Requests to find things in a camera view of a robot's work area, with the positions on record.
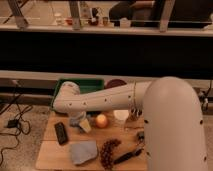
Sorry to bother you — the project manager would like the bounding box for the orange fruit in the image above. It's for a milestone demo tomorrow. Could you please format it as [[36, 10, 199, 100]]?
[[95, 114, 109, 128]]

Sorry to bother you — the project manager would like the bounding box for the green plastic tray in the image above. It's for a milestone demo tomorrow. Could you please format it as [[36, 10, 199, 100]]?
[[52, 78, 104, 102]]

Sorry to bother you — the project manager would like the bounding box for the purple bowl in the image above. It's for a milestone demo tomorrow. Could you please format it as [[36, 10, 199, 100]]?
[[105, 79, 127, 89]]

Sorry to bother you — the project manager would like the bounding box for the black power adapter with cables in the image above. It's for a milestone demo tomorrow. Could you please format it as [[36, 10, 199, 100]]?
[[0, 83, 34, 167]]

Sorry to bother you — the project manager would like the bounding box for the black-handled brush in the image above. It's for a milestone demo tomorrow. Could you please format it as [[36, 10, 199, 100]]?
[[113, 147, 143, 165]]

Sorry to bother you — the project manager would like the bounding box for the black remote control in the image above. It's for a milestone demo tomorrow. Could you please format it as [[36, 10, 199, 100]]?
[[54, 122, 68, 145]]

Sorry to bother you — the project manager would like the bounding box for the grey-blue cloth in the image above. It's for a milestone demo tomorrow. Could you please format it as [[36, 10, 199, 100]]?
[[70, 140, 98, 165]]

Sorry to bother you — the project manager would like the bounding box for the dark red grape bunch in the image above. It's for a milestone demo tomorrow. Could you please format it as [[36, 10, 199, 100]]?
[[100, 139, 121, 170]]

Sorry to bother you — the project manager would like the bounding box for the blue plastic cup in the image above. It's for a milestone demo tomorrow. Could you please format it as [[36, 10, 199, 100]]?
[[79, 119, 91, 133]]

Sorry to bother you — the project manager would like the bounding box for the wooden board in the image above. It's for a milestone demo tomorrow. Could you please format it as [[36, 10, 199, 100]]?
[[36, 112, 143, 171]]

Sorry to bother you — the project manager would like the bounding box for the small dark toy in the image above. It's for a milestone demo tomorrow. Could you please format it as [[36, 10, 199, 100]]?
[[137, 131, 145, 141]]

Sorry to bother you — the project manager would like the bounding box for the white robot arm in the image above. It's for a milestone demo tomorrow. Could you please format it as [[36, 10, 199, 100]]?
[[53, 76, 208, 171]]

